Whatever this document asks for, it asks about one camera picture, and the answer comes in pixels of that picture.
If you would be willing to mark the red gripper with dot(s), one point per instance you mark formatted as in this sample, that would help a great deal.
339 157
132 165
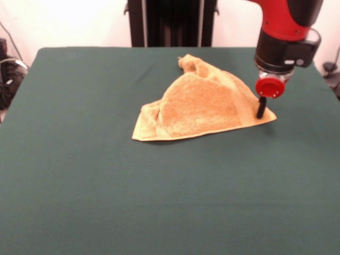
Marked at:
270 87

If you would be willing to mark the tan terry towel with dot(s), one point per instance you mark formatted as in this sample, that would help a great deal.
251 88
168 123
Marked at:
202 109

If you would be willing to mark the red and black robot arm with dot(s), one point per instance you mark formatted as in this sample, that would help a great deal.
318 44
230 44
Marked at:
281 24

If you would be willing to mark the black floor device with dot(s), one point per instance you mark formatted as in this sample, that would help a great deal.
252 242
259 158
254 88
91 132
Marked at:
330 71

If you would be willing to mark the dark green table cloth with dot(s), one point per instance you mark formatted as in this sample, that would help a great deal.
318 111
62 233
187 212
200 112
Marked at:
132 186

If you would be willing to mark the black equipment pile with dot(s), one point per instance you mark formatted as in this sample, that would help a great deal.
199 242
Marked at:
10 82

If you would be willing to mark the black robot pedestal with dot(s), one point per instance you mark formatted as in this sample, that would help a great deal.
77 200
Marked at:
170 24

